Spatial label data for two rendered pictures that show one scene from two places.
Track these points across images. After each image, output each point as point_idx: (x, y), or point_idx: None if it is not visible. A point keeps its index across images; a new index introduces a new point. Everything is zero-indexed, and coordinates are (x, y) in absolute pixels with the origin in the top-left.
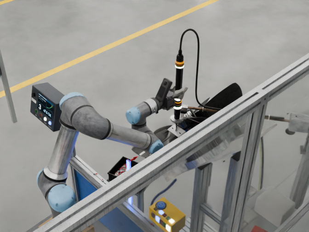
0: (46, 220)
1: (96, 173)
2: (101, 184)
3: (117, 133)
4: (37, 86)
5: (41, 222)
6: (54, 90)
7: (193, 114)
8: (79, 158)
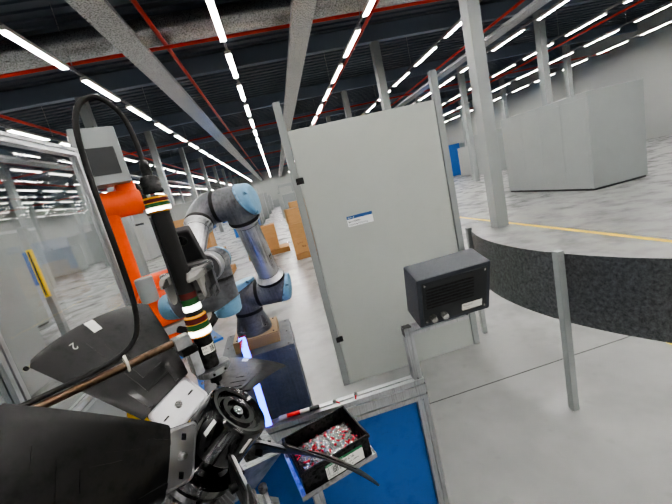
0: (287, 327)
1: (355, 396)
2: (331, 401)
3: None
4: (464, 251)
5: (288, 325)
6: (454, 266)
7: (199, 421)
8: (405, 383)
